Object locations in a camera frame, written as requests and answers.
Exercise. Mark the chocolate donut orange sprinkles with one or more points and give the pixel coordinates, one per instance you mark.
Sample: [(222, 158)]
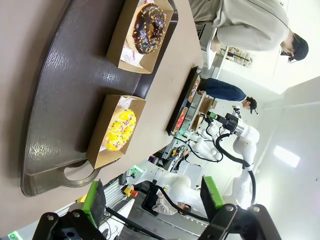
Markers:
[(140, 37)]

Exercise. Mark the yellow red emergency stop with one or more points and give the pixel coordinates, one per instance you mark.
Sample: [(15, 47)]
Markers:
[(130, 191)]

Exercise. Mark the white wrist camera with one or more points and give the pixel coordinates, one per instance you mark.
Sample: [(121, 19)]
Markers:
[(236, 110)]

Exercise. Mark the brown cardboard carton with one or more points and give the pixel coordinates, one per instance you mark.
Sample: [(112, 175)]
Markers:
[(206, 105), (197, 122)]

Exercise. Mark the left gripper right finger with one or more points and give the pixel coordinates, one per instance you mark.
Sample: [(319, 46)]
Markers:
[(210, 200)]

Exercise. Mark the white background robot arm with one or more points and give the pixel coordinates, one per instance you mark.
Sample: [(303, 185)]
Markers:
[(207, 150)]

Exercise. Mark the red glazed donut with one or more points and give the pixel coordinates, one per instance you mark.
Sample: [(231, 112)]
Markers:
[(181, 120)]

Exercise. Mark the yellow sprinkled donut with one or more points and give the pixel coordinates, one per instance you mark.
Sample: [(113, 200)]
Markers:
[(120, 132)]

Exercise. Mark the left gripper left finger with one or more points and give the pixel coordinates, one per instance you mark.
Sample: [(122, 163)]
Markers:
[(97, 202)]

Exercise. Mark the white equipment box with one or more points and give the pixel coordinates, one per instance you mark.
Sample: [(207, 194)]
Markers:
[(190, 170)]

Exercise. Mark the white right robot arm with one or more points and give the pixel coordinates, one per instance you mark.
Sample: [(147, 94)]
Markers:
[(182, 185)]

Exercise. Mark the person in beige sweater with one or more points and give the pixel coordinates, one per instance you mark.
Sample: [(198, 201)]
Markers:
[(250, 25)]

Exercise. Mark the person in navy sweater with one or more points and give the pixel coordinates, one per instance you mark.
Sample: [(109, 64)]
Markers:
[(220, 90)]

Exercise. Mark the person in beige jacket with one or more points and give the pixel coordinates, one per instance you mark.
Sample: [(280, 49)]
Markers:
[(162, 205)]

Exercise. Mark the person's right hand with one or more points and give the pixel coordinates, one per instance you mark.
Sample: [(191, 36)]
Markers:
[(215, 46)]

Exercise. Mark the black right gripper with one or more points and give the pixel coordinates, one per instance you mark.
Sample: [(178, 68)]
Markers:
[(228, 122)]

